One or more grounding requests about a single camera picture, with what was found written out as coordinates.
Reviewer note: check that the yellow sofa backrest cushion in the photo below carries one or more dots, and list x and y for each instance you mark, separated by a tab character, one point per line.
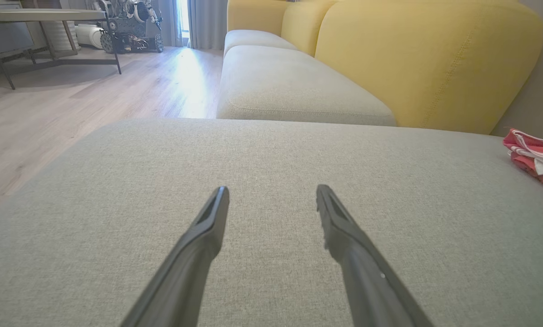
303	27

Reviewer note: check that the small grey sofa seat cushion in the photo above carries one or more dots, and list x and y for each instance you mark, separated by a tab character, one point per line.
253	40

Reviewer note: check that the low white console cabinet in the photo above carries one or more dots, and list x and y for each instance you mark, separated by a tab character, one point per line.
7	38

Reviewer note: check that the large grey sofa seat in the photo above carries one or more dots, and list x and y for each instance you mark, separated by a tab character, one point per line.
271	154

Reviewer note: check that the grey curtain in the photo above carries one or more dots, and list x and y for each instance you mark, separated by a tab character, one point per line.
207	22
166	22

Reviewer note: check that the white rounded appliance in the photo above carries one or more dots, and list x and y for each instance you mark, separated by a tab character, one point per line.
89	35

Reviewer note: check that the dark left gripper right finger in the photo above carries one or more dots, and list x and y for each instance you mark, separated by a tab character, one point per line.
366	281

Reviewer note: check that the white humanoid robot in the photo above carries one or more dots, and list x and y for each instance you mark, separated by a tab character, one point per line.
141	10

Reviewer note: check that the yellow sofa end cushion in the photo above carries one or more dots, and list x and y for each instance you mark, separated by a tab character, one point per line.
253	16

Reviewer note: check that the white ribbed cylinder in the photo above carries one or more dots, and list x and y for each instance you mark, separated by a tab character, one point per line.
55	36

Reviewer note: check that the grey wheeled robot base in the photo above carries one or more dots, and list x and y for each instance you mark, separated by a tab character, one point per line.
130	38

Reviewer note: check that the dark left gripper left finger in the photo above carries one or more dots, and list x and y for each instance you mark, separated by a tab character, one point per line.
185	272

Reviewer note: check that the grey table with metal frame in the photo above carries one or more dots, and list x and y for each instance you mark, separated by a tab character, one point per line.
39	15

